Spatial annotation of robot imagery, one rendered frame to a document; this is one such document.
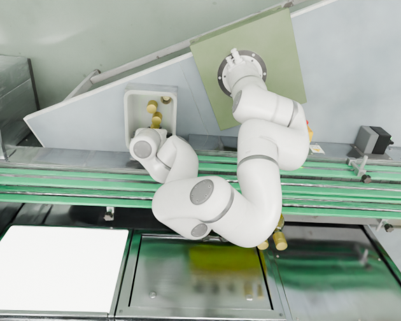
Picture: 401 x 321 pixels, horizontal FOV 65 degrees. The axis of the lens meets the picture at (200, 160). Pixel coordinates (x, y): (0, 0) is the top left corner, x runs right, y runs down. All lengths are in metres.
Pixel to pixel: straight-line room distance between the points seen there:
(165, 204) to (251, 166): 0.18
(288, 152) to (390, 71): 0.71
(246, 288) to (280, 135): 0.53
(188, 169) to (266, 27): 0.49
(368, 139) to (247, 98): 0.66
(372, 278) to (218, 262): 0.53
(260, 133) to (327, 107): 0.63
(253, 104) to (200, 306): 0.58
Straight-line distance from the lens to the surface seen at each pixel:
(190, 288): 1.00
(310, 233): 1.33
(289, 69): 1.06
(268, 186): 0.60
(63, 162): 1.22
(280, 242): 0.99
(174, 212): 0.58
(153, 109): 1.09
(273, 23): 1.02
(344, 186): 1.25
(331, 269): 1.23
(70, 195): 1.21
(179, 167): 0.77
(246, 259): 1.10
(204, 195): 0.53
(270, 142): 0.66
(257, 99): 0.74
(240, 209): 0.56
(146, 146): 0.86
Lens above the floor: 1.83
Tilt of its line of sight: 59 degrees down
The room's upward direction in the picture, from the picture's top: 177 degrees clockwise
